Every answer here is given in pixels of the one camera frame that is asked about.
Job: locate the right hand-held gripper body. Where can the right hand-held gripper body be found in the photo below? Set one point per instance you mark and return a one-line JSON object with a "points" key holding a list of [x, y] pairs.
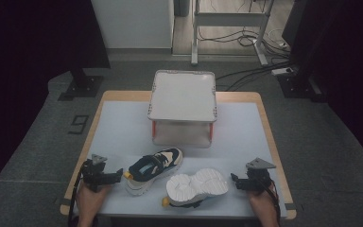
{"points": [[256, 179]]}

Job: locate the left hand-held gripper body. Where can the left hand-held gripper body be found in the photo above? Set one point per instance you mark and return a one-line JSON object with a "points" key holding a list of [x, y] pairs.
{"points": [[94, 175]]}

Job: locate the navy beige sneaker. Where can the navy beige sneaker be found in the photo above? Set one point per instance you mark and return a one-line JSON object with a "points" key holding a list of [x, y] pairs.
{"points": [[151, 166], [197, 186]]}

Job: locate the person's right hand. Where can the person's right hand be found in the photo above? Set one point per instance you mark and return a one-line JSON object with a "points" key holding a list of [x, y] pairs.
{"points": [[264, 205]]}

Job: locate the person's left hand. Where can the person's left hand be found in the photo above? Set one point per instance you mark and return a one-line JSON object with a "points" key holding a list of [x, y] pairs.
{"points": [[89, 203]]}

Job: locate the black stand base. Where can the black stand base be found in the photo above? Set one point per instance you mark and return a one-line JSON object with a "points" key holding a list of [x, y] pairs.
{"points": [[299, 86], [83, 86]]}

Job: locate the white power strip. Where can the white power strip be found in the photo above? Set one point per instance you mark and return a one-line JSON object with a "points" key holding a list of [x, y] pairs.
{"points": [[282, 71]]}

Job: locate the white cabinet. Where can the white cabinet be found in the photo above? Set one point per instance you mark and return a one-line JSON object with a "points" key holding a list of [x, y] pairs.
{"points": [[132, 22]]}

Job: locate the black curtain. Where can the black curtain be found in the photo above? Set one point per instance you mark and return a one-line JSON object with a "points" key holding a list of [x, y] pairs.
{"points": [[28, 38], [343, 47]]}

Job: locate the dark bin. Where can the dark bin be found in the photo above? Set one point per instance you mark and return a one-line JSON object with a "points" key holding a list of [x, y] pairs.
{"points": [[181, 7]]}

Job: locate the white metal desk frame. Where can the white metal desk frame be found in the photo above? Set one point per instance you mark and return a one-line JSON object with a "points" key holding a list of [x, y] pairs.
{"points": [[230, 19]]}

